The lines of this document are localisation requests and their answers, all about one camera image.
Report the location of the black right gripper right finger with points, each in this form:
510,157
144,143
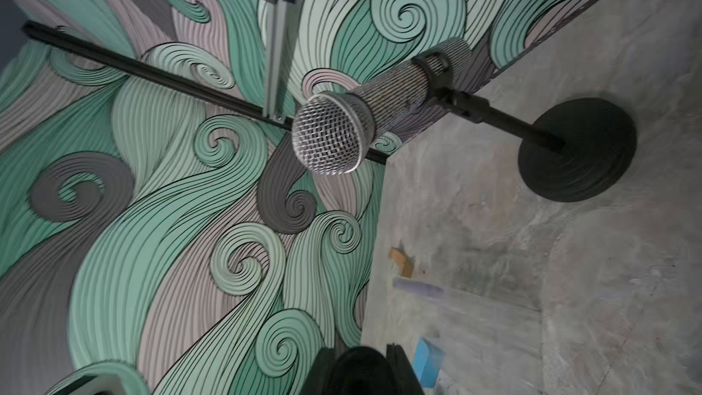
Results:
407,381

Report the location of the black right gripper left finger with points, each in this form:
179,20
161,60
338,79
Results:
319,372

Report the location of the black lipstick tube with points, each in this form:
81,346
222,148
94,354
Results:
363,371

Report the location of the clear acrylic lipstick organizer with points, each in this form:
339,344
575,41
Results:
487,346

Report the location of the light blue rectangular block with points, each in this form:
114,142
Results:
427,363

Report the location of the tan wooden block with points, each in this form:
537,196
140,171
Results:
403,262

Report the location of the silver mesh microphone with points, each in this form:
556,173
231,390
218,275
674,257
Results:
333,132

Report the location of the black microphone stand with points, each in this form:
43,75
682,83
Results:
575,151

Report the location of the black corner frame post left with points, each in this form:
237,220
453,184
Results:
87,50

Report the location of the aluminium rail back wall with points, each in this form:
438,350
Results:
275,37

